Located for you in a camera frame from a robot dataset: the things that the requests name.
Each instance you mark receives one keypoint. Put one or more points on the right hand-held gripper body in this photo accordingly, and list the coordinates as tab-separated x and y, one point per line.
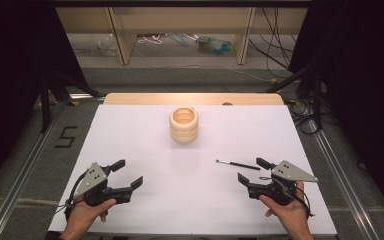
281	186

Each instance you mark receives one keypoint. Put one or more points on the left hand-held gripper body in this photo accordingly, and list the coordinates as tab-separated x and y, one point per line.
93	180

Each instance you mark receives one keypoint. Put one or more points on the person's right hand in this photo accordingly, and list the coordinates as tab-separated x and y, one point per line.
288	211

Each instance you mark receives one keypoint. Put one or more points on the person's left hand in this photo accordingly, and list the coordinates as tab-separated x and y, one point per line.
87	213

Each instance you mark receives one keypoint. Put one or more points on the thin black brush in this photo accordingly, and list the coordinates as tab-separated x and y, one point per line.
238	164

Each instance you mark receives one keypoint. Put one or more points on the white table mat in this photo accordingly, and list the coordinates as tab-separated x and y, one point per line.
186	186

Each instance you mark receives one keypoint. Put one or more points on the wooden table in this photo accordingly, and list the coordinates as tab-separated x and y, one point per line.
146	99

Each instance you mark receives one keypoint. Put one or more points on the ribbed wooden pen holder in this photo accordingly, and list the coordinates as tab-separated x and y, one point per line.
184	125

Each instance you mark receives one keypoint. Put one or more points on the black metal stand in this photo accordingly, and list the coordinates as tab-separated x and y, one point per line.
316	96
45	100

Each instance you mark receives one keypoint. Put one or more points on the clear plastic bag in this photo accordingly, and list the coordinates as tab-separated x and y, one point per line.
107	46

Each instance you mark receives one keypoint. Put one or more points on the colourful plastic bag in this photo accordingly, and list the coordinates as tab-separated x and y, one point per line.
216	46

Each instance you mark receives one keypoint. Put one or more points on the dark curtain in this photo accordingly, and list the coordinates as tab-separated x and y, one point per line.
363	83
10	66

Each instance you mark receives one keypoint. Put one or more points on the beige wooden shelf unit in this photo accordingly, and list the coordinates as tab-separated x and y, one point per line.
126	36

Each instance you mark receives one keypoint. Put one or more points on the aluminium floor rail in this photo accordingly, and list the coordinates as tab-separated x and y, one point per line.
20	186
340	173

